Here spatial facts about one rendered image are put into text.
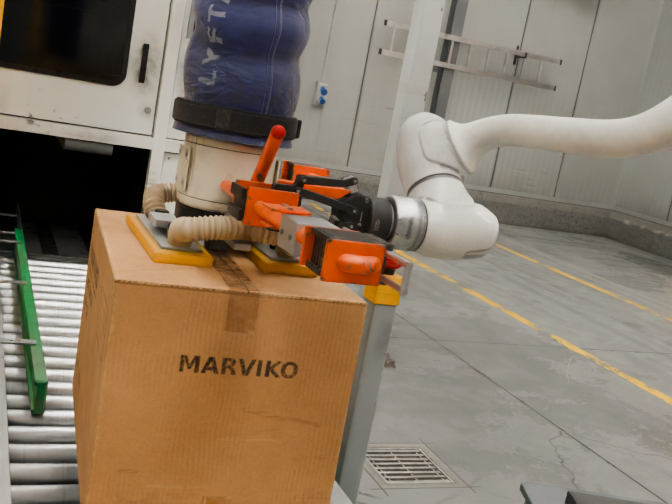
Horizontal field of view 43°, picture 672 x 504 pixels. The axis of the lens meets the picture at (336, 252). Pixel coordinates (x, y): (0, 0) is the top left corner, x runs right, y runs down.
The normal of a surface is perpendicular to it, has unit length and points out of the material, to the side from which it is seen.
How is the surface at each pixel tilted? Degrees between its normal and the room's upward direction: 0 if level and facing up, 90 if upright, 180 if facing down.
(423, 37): 90
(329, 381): 89
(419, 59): 90
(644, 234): 90
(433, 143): 63
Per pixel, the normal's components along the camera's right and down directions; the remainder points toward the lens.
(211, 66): -0.26, -0.15
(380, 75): 0.37, 0.24
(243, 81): 0.20, 0.02
